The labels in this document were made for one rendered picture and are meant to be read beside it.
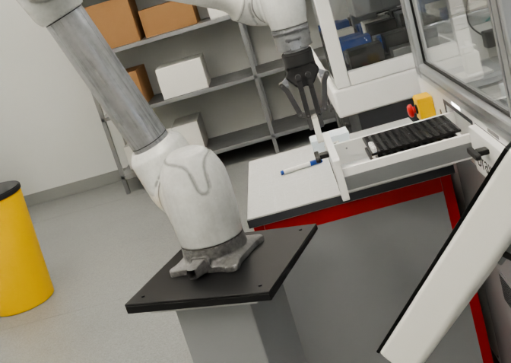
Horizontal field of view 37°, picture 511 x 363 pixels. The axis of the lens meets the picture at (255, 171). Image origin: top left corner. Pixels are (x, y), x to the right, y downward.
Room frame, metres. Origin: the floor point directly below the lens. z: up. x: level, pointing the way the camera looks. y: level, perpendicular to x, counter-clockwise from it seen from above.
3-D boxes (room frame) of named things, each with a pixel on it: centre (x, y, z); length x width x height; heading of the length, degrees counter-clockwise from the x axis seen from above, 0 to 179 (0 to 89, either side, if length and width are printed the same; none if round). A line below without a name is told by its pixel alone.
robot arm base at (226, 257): (1.71, 0.15, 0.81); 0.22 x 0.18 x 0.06; 153
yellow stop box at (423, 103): (2.19, -0.53, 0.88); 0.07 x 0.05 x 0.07; 176
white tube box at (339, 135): (2.47, -0.27, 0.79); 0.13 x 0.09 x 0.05; 86
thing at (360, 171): (1.87, -0.41, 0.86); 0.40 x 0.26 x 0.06; 86
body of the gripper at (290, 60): (1.86, -0.18, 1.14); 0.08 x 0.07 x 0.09; 86
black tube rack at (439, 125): (1.87, -0.40, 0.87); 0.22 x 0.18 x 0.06; 86
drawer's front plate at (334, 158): (1.89, -0.20, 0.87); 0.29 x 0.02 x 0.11; 176
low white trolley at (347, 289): (2.29, -0.25, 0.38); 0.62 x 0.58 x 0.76; 176
